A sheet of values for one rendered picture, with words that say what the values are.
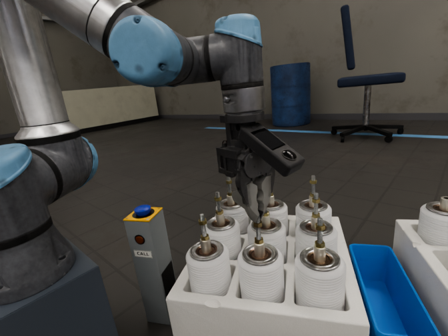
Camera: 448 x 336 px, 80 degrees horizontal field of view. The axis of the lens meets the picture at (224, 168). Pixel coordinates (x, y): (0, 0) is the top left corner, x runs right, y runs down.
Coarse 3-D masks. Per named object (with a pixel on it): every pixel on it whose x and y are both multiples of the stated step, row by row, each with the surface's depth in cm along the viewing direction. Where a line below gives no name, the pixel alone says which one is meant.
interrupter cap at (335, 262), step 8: (312, 248) 55; (304, 256) 53; (312, 256) 53; (328, 256) 52; (336, 256) 52; (304, 264) 51; (312, 264) 50; (320, 264) 51; (328, 264) 50; (336, 264) 50
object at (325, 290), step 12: (300, 252) 55; (300, 264) 51; (300, 276) 51; (312, 276) 49; (324, 276) 48; (336, 276) 48; (300, 288) 52; (312, 288) 49; (324, 288) 49; (336, 288) 49; (300, 300) 53; (312, 300) 50; (324, 300) 49; (336, 300) 50
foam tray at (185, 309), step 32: (288, 224) 83; (288, 256) 65; (288, 288) 55; (352, 288) 53; (192, 320) 56; (224, 320) 53; (256, 320) 51; (288, 320) 49; (320, 320) 47; (352, 320) 47
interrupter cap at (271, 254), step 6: (252, 246) 58; (270, 246) 57; (246, 252) 56; (252, 252) 56; (270, 252) 55; (276, 252) 55; (246, 258) 54; (252, 258) 54; (258, 258) 54; (264, 258) 54; (270, 258) 53; (276, 258) 53; (252, 264) 52; (258, 264) 52; (264, 264) 52
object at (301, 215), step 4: (296, 208) 75; (300, 208) 73; (328, 208) 72; (296, 212) 74; (300, 212) 72; (304, 212) 71; (308, 212) 71; (312, 212) 70; (320, 212) 70; (324, 212) 70; (328, 212) 70; (296, 216) 75; (300, 216) 72; (304, 216) 71; (308, 216) 70; (324, 216) 70; (328, 216) 70; (296, 220) 75; (300, 220) 73; (304, 220) 72; (324, 220) 70; (328, 220) 71; (296, 224) 76
